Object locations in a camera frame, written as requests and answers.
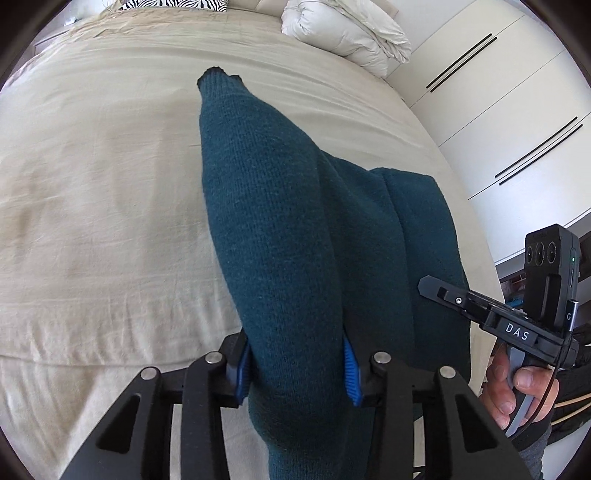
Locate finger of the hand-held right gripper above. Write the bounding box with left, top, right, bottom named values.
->
left=418, top=275, right=489, bottom=326

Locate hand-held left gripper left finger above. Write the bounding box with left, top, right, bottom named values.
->
left=60, top=332, right=253, bottom=480

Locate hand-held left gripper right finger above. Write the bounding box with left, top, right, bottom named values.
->
left=342, top=335, right=534, bottom=480

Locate teal knit sweater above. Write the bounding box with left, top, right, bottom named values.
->
left=196, top=67, right=472, bottom=480

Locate person's right forearm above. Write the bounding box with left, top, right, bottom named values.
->
left=505, top=418, right=555, bottom=480

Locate wooden clothes rack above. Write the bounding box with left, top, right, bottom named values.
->
left=553, top=396, right=588, bottom=426

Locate person's right hand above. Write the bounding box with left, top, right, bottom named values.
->
left=480, top=346, right=561, bottom=432

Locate dark wooden shelf unit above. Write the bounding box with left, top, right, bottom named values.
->
left=495, top=251, right=529, bottom=308

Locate black jacket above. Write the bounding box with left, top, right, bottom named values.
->
left=551, top=332, right=591, bottom=439

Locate white wardrobe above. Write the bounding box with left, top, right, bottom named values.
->
left=385, top=0, right=591, bottom=266

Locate bed with beige sheet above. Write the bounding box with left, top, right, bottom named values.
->
left=0, top=7, right=505, bottom=480

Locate white rolled duvet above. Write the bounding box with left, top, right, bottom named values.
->
left=281, top=0, right=413, bottom=78

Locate beige upholstered headboard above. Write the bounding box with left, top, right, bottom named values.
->
left=226, top=0, right=287, bottom=10

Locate zebra print pillow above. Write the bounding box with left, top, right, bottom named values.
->
left=117, top=0, right=229, bottom=12

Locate black wardrobe handle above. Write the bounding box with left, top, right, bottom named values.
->
left=430, top=36, right=498, bottom=93
left=494, top=117, right=578, bottom=179
left=499, top=124, right=584, bottom=186
left=425, top=33, right=493, bottom=89

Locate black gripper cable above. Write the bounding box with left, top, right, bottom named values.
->
left=530, top=299, right=578, bottom=424

